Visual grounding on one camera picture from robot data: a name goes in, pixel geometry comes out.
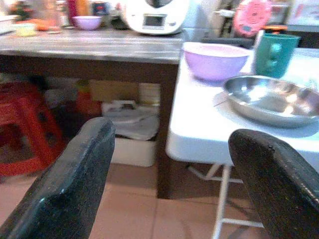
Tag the oval stainless steel dish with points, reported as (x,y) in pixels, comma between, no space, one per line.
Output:
(272,100)

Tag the yellow plastic container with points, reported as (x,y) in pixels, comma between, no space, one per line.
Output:
(25,30)

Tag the white plastic storage bin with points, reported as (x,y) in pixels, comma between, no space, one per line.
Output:
(135,153)

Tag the dark wooden table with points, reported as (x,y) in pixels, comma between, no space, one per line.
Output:
(94,52)

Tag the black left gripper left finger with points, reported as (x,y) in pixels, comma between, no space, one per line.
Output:
(67,189)

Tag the red plastic stool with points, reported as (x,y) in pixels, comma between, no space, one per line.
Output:
(23,129)

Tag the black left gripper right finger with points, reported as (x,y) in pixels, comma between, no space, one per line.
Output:
(279,189)

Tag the pink round disc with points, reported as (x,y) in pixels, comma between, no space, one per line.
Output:
(251,17)

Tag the white folding table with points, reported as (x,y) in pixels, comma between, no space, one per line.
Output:
(199,117)

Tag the orange bottle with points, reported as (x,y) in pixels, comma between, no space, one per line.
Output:
(82,7)

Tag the large purple plastic bowl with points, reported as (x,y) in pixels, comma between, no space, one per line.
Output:
(214,62)

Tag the blue tin can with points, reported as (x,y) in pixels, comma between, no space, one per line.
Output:
(99,8)

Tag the white kitchen machine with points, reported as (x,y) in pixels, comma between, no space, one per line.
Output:
(157,16)

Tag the teal plastic cup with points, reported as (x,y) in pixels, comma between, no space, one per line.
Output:
(274,56)

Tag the small purple plastic bowl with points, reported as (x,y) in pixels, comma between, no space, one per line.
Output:
(86,22)

